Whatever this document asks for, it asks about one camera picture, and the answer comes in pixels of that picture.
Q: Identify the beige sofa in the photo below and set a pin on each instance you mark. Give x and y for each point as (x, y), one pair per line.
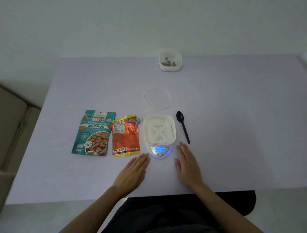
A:
(12, 124)

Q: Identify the person's black clothing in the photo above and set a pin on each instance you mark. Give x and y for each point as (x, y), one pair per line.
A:
(168, 213)

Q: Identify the orange salted almonds bag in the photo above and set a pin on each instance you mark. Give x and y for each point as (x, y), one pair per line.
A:
(126, 139)

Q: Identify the almonds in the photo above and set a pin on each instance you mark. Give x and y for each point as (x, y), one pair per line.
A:
(169, 63)

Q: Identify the person's right forearm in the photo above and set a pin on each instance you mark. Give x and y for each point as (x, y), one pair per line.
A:
(225, 211)

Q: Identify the teal roasted almonds bag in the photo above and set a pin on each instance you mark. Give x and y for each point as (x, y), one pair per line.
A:
(93, 134)

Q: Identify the person's left hand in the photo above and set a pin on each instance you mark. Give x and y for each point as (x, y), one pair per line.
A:
(132, 175)

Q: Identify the teal binder clip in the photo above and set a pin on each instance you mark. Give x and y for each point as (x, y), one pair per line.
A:
(139, 120)

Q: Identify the black plastic spoon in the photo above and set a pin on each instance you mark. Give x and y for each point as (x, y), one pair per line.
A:
(183, 127)

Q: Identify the person's right hand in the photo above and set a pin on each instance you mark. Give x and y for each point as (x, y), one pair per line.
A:
(189, 168)

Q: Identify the white kitchen scale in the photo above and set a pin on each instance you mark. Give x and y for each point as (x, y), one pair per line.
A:
(159, 154)

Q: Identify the person's left forearm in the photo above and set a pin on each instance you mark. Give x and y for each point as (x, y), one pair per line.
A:
(93, 213)

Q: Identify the white square plastic container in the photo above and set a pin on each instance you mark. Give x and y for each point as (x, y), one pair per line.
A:
(159, 130)
(170, 68)

